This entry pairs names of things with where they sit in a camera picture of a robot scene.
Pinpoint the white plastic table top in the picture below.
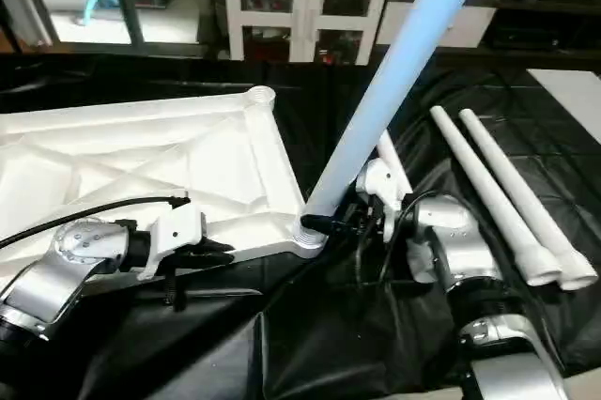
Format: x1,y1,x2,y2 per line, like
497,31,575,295
0,85,331,303

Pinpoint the white plastic table leg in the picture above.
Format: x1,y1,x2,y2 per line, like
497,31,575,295
298,0,498,238
428,105,565,287
375,130,415,200
457,106,599,291

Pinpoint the black work mat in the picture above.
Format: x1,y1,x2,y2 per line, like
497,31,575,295
0,48,601,400

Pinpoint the white glass door cabinet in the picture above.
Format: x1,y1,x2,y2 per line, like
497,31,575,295
220,0,401,66

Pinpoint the white flat board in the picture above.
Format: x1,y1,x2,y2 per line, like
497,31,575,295
525,66,601,148

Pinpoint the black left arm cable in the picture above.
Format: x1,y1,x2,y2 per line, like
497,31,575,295
0,194,191,253

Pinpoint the white drawer unit with handle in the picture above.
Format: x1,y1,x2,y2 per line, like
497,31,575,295
375,0,500,50

